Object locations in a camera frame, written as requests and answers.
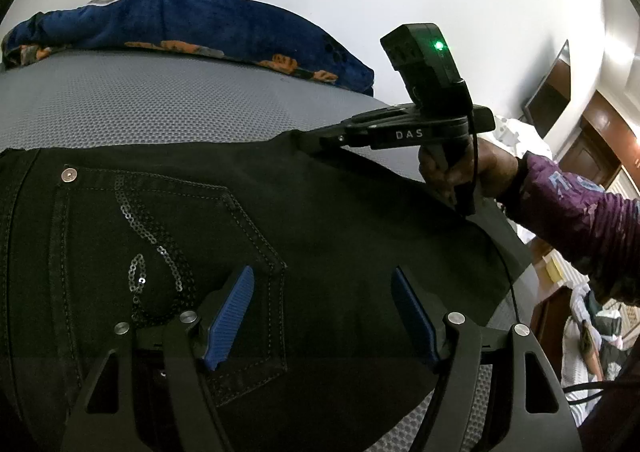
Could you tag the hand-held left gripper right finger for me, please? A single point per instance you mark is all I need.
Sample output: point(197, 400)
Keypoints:
point(415, 317)

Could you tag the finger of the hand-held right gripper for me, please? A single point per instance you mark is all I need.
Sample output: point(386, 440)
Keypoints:
point(330, 139)

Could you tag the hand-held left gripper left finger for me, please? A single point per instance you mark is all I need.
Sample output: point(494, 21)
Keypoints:
point(230, 317)

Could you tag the black pants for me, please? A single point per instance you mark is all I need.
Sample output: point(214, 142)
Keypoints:
point(325, 232)

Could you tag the person's right forearm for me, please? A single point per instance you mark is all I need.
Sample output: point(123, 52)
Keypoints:
point(575, 217)

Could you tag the person's right hand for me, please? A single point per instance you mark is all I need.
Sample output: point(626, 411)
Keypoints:
point(495, 169)

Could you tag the white patterned cloth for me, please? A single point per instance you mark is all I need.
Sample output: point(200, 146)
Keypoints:
point(510, 131)

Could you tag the pile of clothes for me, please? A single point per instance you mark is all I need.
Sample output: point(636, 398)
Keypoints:
point(580, 312)

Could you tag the blue printed blanket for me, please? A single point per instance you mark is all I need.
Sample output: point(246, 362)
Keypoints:
point(200, 26)

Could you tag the grey mesh mattress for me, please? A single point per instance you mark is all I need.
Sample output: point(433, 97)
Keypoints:
point(150, 101)

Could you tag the dark wooden door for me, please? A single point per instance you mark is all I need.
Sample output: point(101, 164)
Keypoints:
point(600, 141)

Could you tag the wall television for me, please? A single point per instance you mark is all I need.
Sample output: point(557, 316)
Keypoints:
point(550, 96)

